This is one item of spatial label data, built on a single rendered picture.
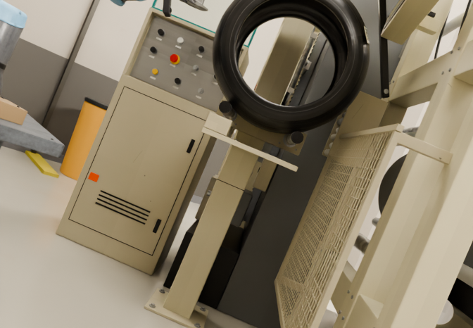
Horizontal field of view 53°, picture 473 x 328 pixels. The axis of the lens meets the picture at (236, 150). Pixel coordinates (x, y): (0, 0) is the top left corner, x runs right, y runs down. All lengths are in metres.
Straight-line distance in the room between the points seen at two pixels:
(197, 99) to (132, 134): 0.38
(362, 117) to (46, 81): 3.07
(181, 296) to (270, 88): 0.99
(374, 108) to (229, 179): 0.68
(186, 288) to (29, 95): 2.74
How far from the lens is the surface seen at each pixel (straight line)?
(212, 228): 2.10
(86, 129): 4.09
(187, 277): 2.16
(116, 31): 4.62
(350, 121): 2.04
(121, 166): 2.52
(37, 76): 4.44
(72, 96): 4.54
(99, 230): 2.58
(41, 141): 1.42
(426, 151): 1.29
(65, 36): 4.48
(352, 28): 1.78
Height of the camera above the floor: 0.80
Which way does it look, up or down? 1 degrees down
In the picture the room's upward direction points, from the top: 23 degrees clockwise
